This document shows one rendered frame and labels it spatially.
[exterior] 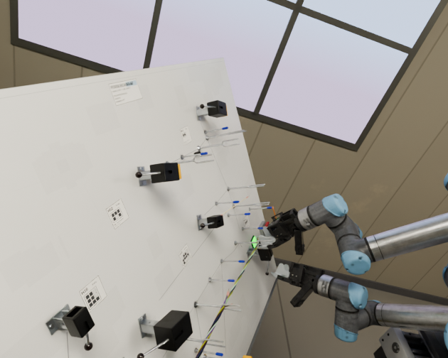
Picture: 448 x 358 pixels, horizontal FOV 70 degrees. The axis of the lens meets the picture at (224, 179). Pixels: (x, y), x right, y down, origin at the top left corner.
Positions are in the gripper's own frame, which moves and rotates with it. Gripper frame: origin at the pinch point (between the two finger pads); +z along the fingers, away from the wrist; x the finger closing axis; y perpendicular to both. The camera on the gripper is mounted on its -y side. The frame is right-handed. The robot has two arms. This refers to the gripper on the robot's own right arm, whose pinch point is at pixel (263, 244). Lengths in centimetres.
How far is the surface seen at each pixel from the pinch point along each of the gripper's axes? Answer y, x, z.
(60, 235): 50, 62, -15
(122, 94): 66, 32, -22
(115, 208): 47, 49, -14
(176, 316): 22, 55, -12
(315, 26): 51, -117, -42
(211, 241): 19.5, 20.7, -1.0
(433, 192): -103, -161, -36
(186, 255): 24.6, 34.2, -3.3
